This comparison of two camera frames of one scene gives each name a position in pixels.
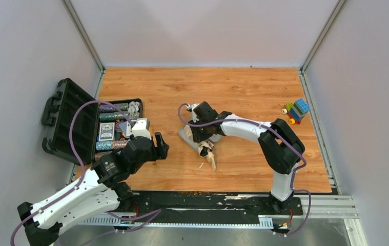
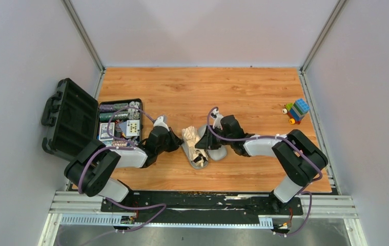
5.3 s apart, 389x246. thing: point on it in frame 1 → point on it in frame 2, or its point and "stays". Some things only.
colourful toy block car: (297, 110) stays
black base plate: (165, 204) stays
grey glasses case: (183, 134) → (218, 154)
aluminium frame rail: (332, 207) stays
